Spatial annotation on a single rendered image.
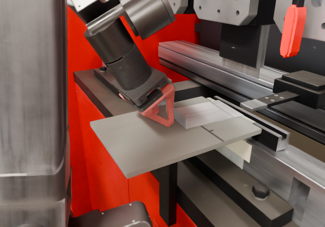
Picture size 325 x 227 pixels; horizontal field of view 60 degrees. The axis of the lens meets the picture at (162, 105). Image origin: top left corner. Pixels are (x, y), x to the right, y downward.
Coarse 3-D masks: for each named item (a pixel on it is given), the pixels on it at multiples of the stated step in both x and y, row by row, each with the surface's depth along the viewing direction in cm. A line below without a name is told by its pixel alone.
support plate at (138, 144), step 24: (120, 120) 54; (144, 120) 54; (240, 120) 54; (120, 144) 46; (144, 144) 46; (168, 144) 46; (192, 144) 46; (216, 144) 46; (120, 168) 41; (144, 168) 40
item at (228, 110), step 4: (216, 100) 62; (216, 104) 60; (220, 104) 60; (224, 104) 60; (224, 108) 58; (228, 108) 58; (232, 108) 58; (228, 112) 56; (232, 112) 56; (236, 112) 56; (236, 116) 55; (240, 116) 55
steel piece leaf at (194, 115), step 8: (200, 104) 60; (208, 104) 60; (176, 112) 53; (184, 112) 56; (192, 112) 56; (200, 112) 56; (208, 112) 56; (216, 112) 56; (224, 112) 56; (176, 120) 54; (184, 120) 50; (192, 120) 53; (200, 120) 53; (208, 120) 53; (216, 120) 53; (224, 120) 54
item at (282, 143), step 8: (216, 96) 65; (232, 104) 61; (240, 112) 58; (248, 112) 57; (256, 120) 55; (264, 120) 54; (264, 128) 51; (272, 128) 52; (280, 128) 51; (256, 136) 53; (264, 136) 51; (272, 136) 49; (280, 136) 48; (288, 136) 49; (264, 144) 51; (272, 144) 50; (280, 144) 49
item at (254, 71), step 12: (228, 24) 54; (228, 36) 55; (240, 36) 52; (252, 36) 49; (264, 36) 48; (228, 48) 55; (240, 48) 52; (252, 48) 50; (264, 48) 49; (228, 60) 57; (240, 60) 53; (252, 60) 50; (264, 60) 50; (240, 72) 55; (252, 72) 52
